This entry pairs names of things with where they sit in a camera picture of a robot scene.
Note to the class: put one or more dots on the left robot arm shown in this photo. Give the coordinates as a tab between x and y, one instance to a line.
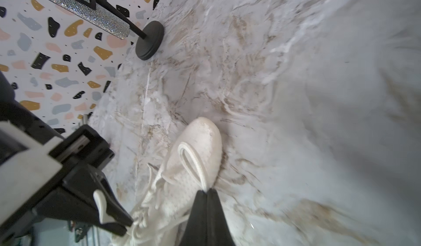
16	114

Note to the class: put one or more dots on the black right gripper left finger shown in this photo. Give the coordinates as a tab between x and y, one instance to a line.
195	233

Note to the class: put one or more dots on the white sneaker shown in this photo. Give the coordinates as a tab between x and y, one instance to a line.
191	165

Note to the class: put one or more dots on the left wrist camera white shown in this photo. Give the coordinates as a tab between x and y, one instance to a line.
25	172

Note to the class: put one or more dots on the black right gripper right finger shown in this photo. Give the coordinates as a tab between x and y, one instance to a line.
218	233

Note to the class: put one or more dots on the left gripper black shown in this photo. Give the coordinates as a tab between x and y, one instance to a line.
79	192

